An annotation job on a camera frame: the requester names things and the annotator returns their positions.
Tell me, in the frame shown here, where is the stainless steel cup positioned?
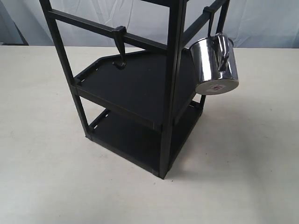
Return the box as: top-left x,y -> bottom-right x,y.
189,33 -> 239,96

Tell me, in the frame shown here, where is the black metal shelf rack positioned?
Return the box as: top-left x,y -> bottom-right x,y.
40,0 -> 229,179

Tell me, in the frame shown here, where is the black hook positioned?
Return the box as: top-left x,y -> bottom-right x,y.
112,26 -> 127,70
203,6 -> 218,38

